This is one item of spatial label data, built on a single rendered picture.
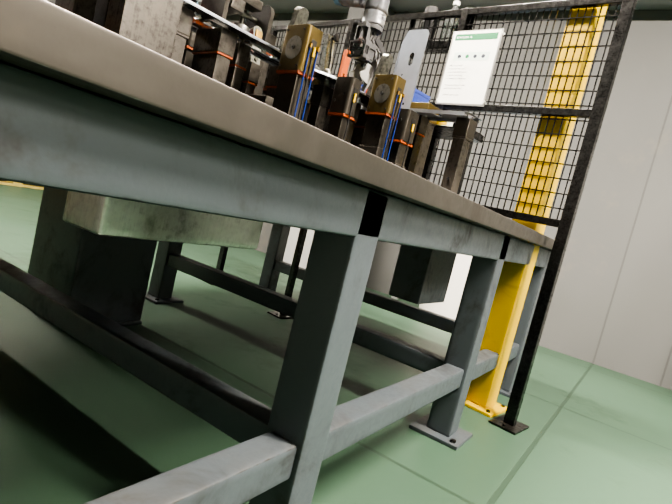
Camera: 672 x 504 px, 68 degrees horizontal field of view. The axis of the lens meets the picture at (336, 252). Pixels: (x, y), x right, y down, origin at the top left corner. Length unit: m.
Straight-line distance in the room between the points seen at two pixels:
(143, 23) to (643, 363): 3.52
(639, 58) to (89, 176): 3.94
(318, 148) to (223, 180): 0.12
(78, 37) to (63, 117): 0.07
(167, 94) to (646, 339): 3.67
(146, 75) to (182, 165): 0.11
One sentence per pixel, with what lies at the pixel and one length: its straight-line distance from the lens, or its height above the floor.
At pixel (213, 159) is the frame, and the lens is 0.52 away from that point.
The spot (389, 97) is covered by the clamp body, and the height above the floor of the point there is 0.98.
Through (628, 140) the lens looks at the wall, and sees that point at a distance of 4.00.
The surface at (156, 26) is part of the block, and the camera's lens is 1.13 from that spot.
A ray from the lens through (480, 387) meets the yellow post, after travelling 2.06.
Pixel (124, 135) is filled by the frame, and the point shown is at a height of 0.63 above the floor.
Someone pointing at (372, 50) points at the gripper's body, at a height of 1.14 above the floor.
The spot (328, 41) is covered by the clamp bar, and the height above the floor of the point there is 1.19.
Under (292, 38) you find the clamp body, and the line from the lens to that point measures 1.39.
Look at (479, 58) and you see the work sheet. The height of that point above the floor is 1.34.
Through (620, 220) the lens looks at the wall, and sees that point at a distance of 3.90.
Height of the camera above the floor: 0.62
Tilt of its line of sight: 5 degrees down
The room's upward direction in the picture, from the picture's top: 14 degrees clockwise
